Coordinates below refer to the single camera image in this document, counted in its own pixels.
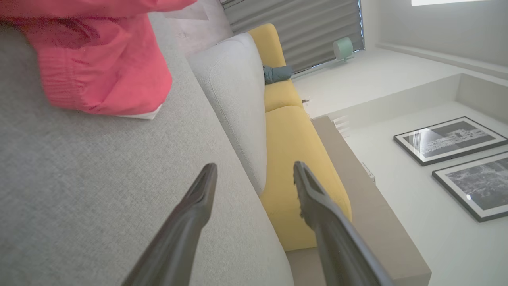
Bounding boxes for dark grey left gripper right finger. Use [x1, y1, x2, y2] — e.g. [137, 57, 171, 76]
[293, 161, 394, 286]

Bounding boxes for black framed monochrome picture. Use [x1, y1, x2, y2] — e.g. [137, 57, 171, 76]
[431, 152, 508, 223]
[393, 116, 508, 166]

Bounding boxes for mint green lamp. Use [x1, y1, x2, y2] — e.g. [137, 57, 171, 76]
[333, 37, 354, 63]

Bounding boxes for grey window blinds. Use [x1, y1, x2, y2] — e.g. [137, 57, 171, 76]
[219, 0, 365, 75]

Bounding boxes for yellow sofa cushion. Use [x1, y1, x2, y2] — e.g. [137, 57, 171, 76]
[248, 23, 352, 252]

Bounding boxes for grey sofa back cushion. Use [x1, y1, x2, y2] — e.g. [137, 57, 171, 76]
[188, 33, 267, 196]

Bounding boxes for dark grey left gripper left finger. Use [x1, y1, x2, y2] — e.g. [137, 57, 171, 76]
[121, 163, 218, 286]

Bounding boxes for grey fabric sofa seat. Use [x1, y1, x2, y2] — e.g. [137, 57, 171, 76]
[0, 12, 295, 286]

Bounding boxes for red garment white trim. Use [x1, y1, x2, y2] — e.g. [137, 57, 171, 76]
[0, 0, 198, 120]

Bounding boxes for teal small cushion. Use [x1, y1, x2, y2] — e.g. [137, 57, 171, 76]
[263, 65, 293, 85]

